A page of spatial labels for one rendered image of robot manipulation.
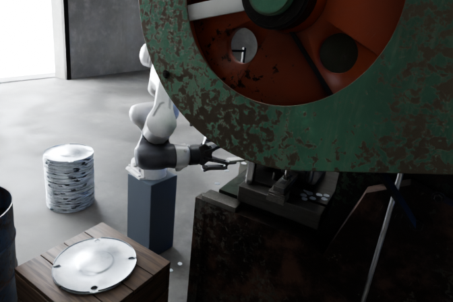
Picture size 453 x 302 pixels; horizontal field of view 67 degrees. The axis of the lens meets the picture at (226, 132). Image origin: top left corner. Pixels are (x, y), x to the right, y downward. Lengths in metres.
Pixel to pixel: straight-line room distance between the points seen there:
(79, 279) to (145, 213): 0.58
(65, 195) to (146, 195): 0.72
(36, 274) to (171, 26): 0.98
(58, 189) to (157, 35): 1.54
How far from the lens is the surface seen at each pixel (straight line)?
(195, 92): 0.93
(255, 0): 0.77
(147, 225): 1.87
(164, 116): 1.14
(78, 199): 2.38
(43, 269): 1.48
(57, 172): 2.30
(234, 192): 1.32
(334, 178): 1.44
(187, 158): 1.21
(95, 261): 1.44
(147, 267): 1.42
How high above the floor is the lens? 1.28
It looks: 19 degrees down
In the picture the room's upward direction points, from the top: 6 degrees clockwise
